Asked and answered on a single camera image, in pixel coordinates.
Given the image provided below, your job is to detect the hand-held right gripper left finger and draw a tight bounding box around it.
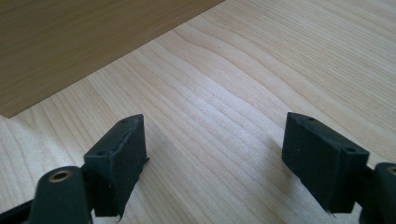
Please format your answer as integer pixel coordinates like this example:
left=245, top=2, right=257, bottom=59
left=83, top=113, right=149, bottom=217

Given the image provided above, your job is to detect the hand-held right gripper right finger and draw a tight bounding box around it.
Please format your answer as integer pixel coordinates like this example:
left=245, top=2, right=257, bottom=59
left=281, top=112, right=371, bottom=215

